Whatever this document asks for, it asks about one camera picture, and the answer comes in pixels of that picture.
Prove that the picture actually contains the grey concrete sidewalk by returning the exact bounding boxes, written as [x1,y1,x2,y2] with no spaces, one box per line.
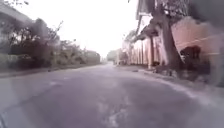
[116,63,224,101]

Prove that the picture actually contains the building with overhanging roof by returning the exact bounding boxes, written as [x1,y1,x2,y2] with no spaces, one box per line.
[131,0,188,69]

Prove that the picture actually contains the pink wall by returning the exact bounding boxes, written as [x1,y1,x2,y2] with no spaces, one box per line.
[121,16,224,73]

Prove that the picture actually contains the thick tree trunk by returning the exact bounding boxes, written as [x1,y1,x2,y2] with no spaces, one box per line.
[151,3,184,73]

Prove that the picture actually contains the grey asphalt road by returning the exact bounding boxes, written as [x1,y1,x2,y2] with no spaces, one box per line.
[0,63,224,128]

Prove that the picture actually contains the roadside bushes and trees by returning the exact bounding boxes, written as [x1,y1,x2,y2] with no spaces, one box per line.
[0,18,102,72]

